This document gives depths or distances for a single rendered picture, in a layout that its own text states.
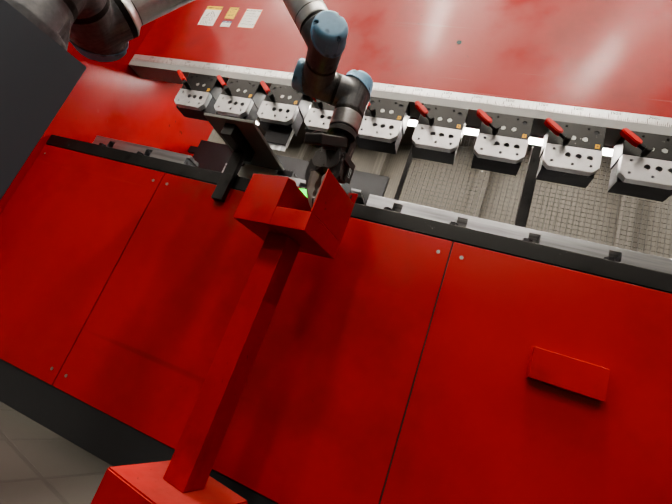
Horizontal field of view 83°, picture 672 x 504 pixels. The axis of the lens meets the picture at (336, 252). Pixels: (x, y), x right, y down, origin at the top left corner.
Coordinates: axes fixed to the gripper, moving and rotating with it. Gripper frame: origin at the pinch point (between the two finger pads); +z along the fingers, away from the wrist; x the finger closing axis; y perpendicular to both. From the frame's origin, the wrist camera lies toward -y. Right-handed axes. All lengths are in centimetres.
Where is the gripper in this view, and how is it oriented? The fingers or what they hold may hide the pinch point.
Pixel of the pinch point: (313, 202)
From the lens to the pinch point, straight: 87.9
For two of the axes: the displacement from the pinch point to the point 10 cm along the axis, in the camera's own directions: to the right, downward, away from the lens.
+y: 4.1, 3.1, 8.6
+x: -8.6, -1.8, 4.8
